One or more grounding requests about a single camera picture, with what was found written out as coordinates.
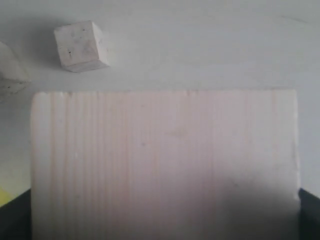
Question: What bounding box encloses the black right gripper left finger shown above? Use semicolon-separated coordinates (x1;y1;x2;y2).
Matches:
0;189;32;240

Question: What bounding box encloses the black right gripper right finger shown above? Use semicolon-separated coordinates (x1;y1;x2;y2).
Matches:
298;188;320;240

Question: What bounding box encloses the yellow cube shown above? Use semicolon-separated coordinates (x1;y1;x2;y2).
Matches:
0;187;13;207

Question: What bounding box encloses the large wooden cube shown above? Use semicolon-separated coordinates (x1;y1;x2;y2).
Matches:
30;89;300;240

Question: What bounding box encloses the medium wooden cube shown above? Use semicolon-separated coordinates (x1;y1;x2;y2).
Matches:
0;41;31;103

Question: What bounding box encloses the small wooden cube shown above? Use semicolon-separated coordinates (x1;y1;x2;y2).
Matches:
54;20;109;73

